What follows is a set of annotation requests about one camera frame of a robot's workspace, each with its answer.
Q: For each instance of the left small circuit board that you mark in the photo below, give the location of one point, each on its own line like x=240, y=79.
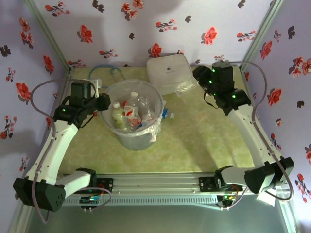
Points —
x=90, y=200

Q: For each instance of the pale green drink bottle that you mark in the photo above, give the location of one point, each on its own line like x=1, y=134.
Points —
x=118, y=116

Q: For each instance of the aluminium frame post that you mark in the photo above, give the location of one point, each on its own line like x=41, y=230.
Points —
x=49, y=36
x=261, y=34

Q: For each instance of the blue rubber tube loop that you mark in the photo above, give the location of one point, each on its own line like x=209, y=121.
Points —
x=90, y=74

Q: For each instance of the small circuit board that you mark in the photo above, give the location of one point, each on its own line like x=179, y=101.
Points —
x=227, y=197
x=90, y=200

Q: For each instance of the aluminium table side rail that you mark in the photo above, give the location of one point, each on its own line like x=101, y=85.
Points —
x=246, y=80
x=66, y=77

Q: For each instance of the white cap blue label bottle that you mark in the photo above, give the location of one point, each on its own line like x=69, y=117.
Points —
x=166, y=113

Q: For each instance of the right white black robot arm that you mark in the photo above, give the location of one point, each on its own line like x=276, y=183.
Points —
x=245, y=131

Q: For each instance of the red white label clear bottle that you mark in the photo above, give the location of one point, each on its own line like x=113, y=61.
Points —
x=131, y=110

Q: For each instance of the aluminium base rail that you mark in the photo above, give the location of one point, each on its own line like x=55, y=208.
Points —
x=155, y=184

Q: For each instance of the clear plastic bin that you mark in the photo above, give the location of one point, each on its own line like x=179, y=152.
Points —
x=136, y=143

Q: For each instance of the clear plastic piece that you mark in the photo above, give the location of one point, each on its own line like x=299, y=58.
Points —
x=184, y=87

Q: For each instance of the clear plastic bin liner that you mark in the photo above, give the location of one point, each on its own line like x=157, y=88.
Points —
x=154, y=132

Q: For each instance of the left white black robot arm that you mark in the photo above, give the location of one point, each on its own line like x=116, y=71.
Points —
x=60, y=145

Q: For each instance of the white tag label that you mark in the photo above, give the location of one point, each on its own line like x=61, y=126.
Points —
x=266, y=200

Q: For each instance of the white square zip case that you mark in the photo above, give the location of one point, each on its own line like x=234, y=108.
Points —
x=167, y=70

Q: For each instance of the right small circuit board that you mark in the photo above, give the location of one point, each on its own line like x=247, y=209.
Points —
x=227, y=197

